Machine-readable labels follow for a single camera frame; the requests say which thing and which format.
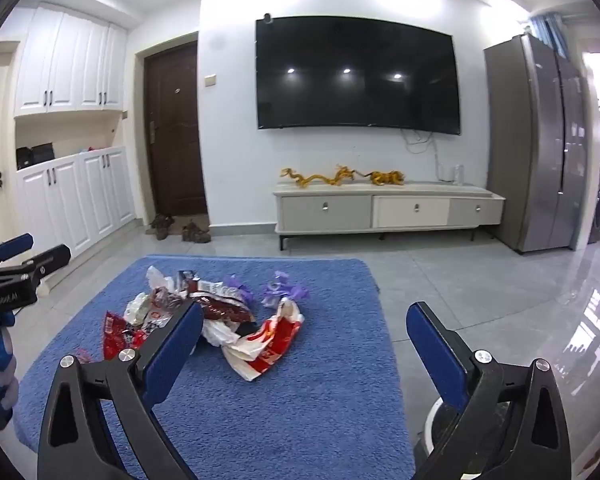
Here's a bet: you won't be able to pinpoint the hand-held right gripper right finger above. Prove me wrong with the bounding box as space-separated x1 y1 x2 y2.
406 301 573 480

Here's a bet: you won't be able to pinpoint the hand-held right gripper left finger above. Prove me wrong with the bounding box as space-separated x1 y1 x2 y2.
37 300 204 480

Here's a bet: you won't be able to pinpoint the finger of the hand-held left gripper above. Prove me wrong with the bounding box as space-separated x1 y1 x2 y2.
0 233 34 264
22 243 72 281

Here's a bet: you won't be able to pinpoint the white round bin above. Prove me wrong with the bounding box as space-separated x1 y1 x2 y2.
414 396 518 480

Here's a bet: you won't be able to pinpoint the brown snack packet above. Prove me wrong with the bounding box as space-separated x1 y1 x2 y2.
149 287 187 321

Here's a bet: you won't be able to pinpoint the crumpled white wrapper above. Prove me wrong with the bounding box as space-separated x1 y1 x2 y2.
124 292 154 324

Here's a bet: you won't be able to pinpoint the bright red snack packet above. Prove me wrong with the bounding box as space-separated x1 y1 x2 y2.
102 311 147 361

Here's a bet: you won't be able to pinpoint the dark red snack packet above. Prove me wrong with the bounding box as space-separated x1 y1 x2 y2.
192 292 256 324

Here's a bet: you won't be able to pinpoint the purple wrapper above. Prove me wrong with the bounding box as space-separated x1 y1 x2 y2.
263 270 309 306
223 274 254 307

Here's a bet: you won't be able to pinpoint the red white plastic bag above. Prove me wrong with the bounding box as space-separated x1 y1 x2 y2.
222 298 305 381

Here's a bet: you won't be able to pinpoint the black bag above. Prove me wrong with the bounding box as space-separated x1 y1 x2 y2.
16 143 56 169

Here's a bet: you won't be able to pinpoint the brown shoe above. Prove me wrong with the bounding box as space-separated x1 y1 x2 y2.
181 220 213 245
147 213 176 241

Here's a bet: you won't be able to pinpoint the blue fluffy mat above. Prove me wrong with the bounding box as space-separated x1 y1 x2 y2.
15 255 416 480

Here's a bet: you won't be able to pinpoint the brown entrance door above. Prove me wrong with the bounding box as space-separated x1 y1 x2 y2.
143 42 210 217

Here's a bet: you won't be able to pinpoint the grey white television cabinet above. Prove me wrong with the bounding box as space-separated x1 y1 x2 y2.
273 180 506 251

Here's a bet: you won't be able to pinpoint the short gold dragon ornament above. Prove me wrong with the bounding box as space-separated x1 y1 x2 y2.
369 169 406 186

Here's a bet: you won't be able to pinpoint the long gold dragon ornament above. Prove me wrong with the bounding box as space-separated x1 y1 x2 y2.
280 163 366 190

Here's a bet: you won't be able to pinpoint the grey steel refrigerator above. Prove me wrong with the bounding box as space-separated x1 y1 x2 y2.
483 33 592 254

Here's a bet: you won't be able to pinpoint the blue curtain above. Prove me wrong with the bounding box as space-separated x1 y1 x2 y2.
527 13 567 59

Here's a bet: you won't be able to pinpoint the white wall cupboards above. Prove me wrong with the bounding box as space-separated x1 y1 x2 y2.
16 145 137 266

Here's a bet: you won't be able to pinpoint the white cable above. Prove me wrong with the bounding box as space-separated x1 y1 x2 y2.
400 127 444 181

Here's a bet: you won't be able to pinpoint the black wall television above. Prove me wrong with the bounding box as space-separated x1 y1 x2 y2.
255 16 462 136

